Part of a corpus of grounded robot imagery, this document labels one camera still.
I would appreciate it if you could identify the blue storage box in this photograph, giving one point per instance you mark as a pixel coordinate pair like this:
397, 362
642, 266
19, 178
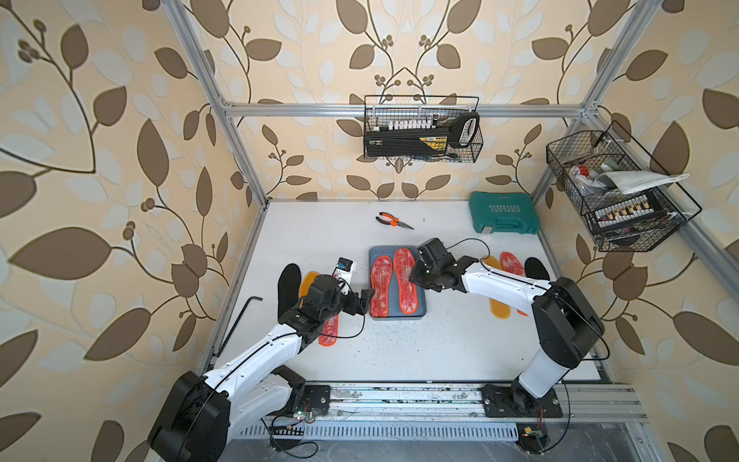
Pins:
395, 313

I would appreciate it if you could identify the black insole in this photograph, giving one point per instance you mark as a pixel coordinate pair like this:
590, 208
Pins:
535, 269
288, 290

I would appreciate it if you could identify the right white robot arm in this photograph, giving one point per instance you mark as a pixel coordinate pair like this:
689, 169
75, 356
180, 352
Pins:
566, 323

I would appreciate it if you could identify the black allen key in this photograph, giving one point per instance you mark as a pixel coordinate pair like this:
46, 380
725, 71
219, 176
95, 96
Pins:
234, 325

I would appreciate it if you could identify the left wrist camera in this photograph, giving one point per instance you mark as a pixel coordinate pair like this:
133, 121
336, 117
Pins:
344, 269

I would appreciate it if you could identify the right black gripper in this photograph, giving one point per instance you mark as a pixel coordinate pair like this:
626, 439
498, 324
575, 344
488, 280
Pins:
416, 275

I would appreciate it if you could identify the black yellow tool box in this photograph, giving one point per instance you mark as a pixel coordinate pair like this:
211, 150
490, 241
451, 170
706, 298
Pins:
421, 143

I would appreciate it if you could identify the back wire basket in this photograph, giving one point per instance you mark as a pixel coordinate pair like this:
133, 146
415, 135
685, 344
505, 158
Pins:
425, 128

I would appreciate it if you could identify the left yellow insole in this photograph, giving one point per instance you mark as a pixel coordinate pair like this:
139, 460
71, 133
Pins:
307, 282

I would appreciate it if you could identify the left black insole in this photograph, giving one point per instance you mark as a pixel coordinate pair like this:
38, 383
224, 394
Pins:
288, 290

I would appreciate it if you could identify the right yellow insole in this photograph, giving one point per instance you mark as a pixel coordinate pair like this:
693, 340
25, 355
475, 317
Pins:
498, 308

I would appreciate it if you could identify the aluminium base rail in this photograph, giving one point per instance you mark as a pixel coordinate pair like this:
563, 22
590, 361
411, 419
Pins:
586, 403

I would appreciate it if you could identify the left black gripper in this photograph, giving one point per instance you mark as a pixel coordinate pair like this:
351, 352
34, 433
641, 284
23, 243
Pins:
355, 302

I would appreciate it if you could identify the drill bit set box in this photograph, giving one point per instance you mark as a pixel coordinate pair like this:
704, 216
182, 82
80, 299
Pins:
629, 212

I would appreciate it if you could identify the orange handled pliers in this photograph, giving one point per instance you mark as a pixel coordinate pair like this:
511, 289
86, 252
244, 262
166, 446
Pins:
390, 220

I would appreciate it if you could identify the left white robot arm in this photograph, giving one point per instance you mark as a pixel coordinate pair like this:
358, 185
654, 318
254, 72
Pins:
203, 413

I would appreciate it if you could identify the right wire basket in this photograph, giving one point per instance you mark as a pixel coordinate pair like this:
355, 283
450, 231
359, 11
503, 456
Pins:
576, 160

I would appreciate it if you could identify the yellow insole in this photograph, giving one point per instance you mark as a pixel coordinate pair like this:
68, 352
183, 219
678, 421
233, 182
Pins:
498, 308
307, 282

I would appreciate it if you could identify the red insole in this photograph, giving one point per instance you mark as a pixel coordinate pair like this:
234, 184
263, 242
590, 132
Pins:
511, 264
404, 263
381, 278
330, 332

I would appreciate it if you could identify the white paper bag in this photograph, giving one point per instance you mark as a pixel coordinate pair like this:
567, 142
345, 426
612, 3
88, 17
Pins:
632, 182

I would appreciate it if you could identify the wire basket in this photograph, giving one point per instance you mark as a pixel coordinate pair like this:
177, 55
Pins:
576, 160
425, 128

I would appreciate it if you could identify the right black insole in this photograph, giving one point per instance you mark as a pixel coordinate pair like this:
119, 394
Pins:
535, 269

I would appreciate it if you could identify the green tool case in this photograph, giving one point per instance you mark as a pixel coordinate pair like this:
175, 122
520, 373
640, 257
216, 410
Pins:
503, 213

